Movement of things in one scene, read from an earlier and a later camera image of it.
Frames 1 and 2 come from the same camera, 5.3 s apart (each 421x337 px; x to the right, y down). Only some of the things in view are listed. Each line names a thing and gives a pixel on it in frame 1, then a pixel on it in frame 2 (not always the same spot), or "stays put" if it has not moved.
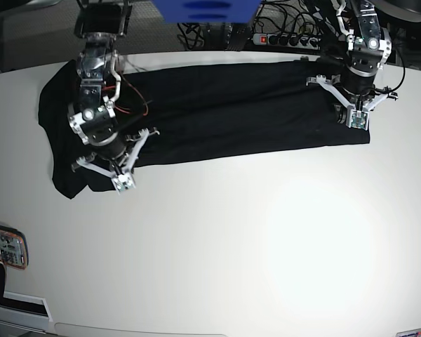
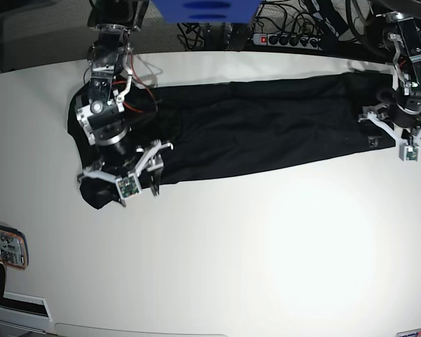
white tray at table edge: [24, 312] stays put
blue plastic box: [207, 11] stays put
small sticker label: [419, 332] stays put
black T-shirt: [59, 94] → [217, 126]
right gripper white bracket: [356, 118] → [408, 152]
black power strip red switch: [297, 41] stays put
